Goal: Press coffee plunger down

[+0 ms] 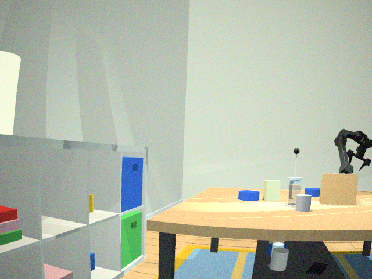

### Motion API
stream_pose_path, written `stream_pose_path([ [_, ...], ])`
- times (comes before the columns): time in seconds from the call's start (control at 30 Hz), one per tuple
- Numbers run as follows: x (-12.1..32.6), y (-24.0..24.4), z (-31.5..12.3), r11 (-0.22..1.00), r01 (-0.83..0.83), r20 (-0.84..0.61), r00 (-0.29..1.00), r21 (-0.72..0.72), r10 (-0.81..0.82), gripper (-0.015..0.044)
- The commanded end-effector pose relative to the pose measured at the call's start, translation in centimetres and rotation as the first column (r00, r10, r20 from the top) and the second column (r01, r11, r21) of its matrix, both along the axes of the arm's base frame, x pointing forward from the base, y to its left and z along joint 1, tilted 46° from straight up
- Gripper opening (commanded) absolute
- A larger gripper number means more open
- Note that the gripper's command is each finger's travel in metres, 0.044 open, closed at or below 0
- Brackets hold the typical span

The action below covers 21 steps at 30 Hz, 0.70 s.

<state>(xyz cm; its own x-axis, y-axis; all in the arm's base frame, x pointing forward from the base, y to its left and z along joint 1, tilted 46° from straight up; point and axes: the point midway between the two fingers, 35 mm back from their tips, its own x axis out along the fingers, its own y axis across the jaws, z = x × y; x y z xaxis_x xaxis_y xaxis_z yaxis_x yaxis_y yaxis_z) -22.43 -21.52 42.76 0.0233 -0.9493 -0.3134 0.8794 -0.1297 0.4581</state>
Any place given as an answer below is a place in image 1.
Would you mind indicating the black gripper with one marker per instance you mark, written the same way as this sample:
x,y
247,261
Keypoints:
x,y
359,155

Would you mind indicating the blue short cylinder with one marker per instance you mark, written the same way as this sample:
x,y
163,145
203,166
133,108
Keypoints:
x,y
269,248
248,195
314,192

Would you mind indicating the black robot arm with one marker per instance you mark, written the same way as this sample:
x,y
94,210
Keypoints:
x,y
340,142

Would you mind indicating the glass french press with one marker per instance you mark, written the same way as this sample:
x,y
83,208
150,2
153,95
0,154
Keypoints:
x,y
294,186

